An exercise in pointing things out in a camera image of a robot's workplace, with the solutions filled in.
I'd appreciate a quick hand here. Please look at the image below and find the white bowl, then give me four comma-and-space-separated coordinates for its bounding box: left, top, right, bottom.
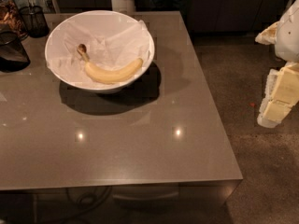
44, 9, 156, 94

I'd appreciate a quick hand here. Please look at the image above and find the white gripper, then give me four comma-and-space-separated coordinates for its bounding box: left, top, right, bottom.
255, 0, 299, 128

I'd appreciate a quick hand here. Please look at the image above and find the cable under table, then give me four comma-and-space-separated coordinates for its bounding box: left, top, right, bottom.
40, 185, 114, 224

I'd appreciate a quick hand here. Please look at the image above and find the yellow banana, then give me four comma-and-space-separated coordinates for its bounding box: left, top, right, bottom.
77, 44, 143, 84

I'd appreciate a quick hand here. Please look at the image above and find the white paper liner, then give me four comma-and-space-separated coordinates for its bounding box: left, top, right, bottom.
46, 14, 154, 90

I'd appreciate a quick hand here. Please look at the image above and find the black container at left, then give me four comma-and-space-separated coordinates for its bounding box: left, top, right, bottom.
0, 31, 30, 72

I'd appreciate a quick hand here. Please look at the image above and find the black mesh pen cup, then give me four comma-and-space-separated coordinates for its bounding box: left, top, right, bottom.
20, 6, 50, 38

